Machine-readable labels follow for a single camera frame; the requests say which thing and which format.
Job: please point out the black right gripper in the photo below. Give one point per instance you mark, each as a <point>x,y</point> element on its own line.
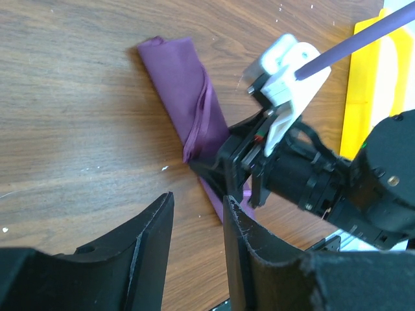
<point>300,168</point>

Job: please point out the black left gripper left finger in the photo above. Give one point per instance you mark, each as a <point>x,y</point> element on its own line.
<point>124,269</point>

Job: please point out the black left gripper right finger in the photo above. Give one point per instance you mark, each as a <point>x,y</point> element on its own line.
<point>266,273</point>

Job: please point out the purple cloth napkin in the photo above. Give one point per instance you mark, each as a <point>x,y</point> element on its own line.
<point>187,94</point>

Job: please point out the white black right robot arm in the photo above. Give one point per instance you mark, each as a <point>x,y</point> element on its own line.
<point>370,196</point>

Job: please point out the yellow plastic tray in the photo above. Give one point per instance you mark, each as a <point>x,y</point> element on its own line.
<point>380,85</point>

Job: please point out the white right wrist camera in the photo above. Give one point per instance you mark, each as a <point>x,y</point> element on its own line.
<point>272,75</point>

